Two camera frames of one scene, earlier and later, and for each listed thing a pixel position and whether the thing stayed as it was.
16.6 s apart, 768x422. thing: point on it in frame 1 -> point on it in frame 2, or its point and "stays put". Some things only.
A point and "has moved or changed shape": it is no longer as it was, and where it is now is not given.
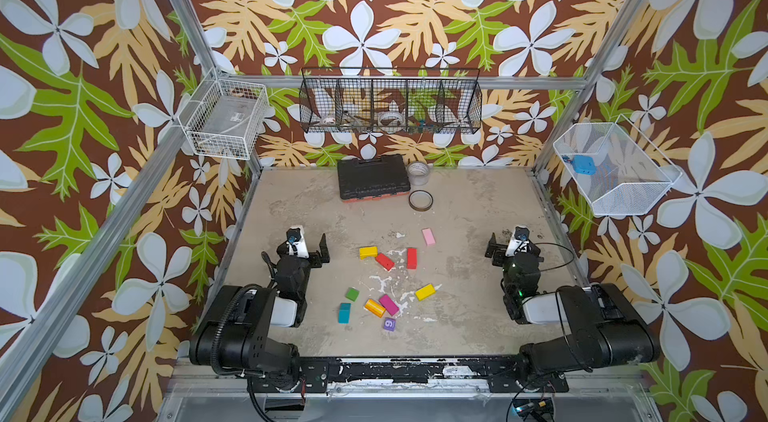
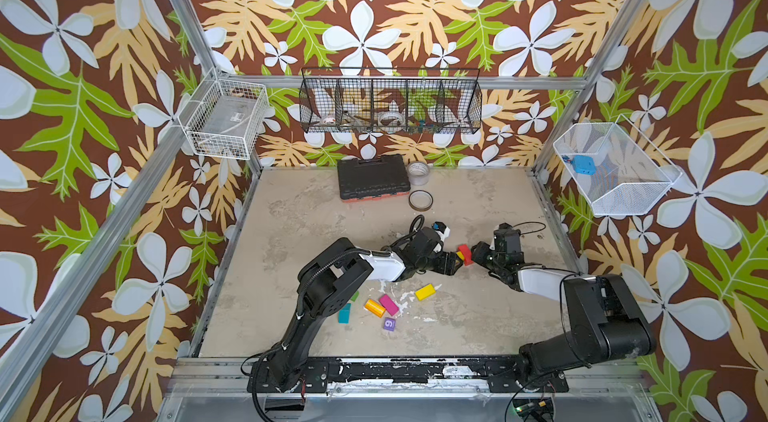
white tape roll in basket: (391, 119) stays put
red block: (412, 258) has moved or changed shape
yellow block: (425, 291) stays put
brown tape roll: (420, 200) stays put
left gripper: (323, 251) -> (449, 259)
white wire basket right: (618, 170) stays put
